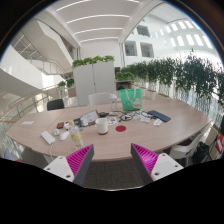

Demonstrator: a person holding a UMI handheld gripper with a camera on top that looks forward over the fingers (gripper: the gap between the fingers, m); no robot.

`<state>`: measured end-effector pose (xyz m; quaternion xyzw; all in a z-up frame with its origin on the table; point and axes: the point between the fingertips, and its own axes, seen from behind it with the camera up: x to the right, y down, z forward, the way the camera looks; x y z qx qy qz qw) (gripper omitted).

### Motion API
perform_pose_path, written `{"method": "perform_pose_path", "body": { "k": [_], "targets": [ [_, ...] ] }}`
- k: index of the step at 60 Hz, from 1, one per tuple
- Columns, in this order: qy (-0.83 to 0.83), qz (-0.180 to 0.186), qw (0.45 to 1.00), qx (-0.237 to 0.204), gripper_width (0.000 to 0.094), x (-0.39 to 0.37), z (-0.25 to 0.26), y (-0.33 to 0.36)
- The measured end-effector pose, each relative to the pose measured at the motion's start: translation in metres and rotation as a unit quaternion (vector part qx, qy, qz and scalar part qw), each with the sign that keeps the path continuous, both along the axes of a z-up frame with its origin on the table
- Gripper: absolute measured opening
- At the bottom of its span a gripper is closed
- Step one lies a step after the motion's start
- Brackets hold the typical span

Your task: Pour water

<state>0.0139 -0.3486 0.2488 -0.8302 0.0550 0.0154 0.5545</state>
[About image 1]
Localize clear water bottle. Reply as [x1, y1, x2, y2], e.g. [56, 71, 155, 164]
[110, 93, 117, 112]

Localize white computer mouse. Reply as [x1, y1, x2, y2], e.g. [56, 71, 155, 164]
[59, 131, 70, 141]

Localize dark blue notebook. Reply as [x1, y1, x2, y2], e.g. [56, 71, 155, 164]
[147, 110, 171, 122]

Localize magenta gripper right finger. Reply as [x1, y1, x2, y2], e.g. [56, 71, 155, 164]
[131, 143, 183, 185]

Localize white chair at right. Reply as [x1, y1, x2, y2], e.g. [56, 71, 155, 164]
[168, 132, 205, 168]

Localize white paper sheet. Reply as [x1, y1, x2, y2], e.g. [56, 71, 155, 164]
[21, 121, 35, 125]

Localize green tote bag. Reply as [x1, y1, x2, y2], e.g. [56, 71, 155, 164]
[119, 88, 142, 111]

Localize red white sign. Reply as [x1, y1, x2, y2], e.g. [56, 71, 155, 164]
[216, 135, 224, 154]

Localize black office chair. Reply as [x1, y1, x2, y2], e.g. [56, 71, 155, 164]
[47, 99, 64, 111]

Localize white small device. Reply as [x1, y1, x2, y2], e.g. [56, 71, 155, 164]
[154, 119, 163, 126]

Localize hedge of green plants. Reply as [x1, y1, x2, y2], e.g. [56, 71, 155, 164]
[121, 54, 224, 109]

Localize round red coaster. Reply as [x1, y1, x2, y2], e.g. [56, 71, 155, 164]
[115, 125, 126, 132]

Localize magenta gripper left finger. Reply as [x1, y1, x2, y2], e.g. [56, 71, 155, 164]
[44, 144, 94, 186]

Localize black backpack on floor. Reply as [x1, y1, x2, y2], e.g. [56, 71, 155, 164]
[192, 142, 210, 164]

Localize tablet with dark case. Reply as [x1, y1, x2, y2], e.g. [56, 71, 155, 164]
[74, 110, 99, 127]

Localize clear plastic drink bottle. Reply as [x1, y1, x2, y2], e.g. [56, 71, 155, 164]
[69, 120, 84, 149]

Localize white ceramic mug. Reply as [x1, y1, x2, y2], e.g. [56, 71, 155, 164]
[95, 118, 108, 134]

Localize white cabinet with plants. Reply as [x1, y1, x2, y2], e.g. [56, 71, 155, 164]
[72, 56, 116, 106]

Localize black cable bundle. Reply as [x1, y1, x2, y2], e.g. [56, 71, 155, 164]
[119, 111, 141, 122]

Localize white office chair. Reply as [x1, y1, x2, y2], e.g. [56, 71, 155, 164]
[88, 92, 110, 106]

